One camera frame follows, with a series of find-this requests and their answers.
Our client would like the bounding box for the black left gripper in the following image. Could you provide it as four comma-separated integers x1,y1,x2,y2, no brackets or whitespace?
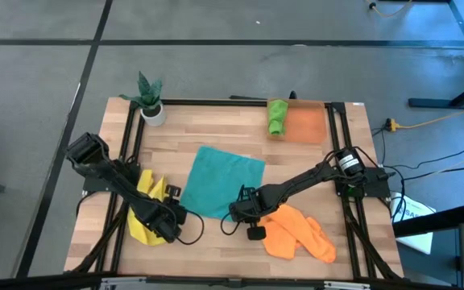
141,184,189,245

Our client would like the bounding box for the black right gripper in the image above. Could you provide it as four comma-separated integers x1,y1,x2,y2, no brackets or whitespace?
228,184,272,242

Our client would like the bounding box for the teal microfiber towel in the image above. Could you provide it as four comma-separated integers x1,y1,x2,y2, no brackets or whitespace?
180,145,267,222

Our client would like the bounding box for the green microfiber towel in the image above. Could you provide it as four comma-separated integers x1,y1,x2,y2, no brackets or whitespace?
267,99,289,137

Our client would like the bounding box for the yellow microfiber towel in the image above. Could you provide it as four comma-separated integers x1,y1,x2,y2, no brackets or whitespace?
126,168,172,247

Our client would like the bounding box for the orange microfiber towel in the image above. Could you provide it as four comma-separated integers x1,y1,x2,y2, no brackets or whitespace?
258,204,338,264

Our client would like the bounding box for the translucent orange plastic basket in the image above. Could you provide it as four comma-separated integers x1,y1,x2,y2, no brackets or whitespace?
267,98,329,144

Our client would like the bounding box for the potted green plant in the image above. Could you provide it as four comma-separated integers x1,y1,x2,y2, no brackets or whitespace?
118,70,168,127

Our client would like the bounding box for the white printed paper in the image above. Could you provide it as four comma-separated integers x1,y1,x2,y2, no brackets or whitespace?
388,191,437,255

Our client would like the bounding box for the black diagonal brace bar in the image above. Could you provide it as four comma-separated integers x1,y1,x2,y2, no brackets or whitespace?
392,203,464,238

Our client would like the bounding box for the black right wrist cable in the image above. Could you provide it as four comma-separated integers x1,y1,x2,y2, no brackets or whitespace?
219,211,243,237

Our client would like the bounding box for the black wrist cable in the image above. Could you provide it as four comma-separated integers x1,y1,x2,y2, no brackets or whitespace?
219,211,243,237
175,209,205,247

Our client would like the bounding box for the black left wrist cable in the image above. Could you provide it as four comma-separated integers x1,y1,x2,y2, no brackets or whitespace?
175,209,205,247

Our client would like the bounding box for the silver metal bracket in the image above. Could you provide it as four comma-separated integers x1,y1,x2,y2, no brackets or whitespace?
98,275,148,290
322,280,372,290

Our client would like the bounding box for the black aluminium table frame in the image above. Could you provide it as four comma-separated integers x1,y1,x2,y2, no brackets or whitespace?
64,97,404,283

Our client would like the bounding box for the yellow extension cable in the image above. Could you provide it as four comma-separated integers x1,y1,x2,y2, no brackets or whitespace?
384,99,464,132

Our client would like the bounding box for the black floor cable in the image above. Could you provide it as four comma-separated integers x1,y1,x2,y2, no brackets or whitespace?
391,164,464,222
391,145,464,170

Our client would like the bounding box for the white floor cable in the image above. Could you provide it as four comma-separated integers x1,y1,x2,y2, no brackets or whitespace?
431,143,464,176

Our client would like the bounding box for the yellow cable with black plug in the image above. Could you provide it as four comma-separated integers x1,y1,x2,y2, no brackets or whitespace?
367,0,413,19

